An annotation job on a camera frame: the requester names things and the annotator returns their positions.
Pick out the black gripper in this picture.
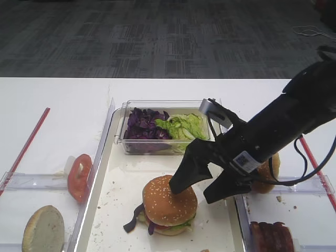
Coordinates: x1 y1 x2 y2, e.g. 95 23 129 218
169 108 263 204

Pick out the sesame top bun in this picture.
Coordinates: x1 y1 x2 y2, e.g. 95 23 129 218
142 175 198 226

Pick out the sesame bun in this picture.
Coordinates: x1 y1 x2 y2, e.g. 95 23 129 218
142 175 198 226
251 152 280 194

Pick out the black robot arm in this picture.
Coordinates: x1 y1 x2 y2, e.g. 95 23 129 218
169 60 335 203

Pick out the green lettuce pile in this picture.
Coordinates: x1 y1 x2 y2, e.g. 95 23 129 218
153 113 209 141

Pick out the lettuce on burger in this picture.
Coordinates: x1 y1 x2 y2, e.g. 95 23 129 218
171 215 196 229

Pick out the tomato slice on burger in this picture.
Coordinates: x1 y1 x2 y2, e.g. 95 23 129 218
155 224 172 230

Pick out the upright tomato slice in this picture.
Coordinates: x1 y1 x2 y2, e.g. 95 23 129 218
67 154 92 204

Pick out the white serving tray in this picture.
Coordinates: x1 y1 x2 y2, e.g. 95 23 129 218
76 110 244 251

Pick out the burger bottom bun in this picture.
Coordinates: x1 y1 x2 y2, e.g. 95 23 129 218
154 220 194 236

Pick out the clear plastic salad container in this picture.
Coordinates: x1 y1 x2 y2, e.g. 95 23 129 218
115 100 211 155

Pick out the chopped purple cabbage pile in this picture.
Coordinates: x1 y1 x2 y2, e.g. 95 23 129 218
123 108 172 154

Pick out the bacon strips stack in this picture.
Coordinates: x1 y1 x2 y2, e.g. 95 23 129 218
249 222 295 252

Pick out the right clear cross divider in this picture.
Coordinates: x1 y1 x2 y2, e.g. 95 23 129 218
271 175 335 195

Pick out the clear cross divider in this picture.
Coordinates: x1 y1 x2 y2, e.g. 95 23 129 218
271 175 335 195
1 172 68 191

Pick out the right red tape strip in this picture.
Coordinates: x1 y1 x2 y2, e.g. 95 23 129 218
300 137 335 210

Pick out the red tape strip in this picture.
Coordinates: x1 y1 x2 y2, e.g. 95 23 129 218
300 137 335 210
0 107 50 195

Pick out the white onion piece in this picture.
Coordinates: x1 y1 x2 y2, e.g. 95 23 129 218
54 156 76 178

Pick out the left clear acrylic divider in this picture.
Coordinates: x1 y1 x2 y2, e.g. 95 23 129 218
64 100 115 251

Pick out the upright bun half left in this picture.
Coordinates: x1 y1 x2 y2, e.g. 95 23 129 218
22 205 65 252

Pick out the left red tape strip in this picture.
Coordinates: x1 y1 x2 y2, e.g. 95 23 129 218
0 107 50 195

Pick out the left clear cross divider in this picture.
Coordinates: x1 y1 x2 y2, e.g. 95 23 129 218
1 172 68 191

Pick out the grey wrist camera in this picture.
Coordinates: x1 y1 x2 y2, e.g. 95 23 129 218
198 98 233 129

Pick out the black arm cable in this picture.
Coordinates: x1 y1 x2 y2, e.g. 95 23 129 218
251 128 336 187

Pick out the white cable on floor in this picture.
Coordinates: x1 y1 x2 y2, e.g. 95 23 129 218
293 25 336 41

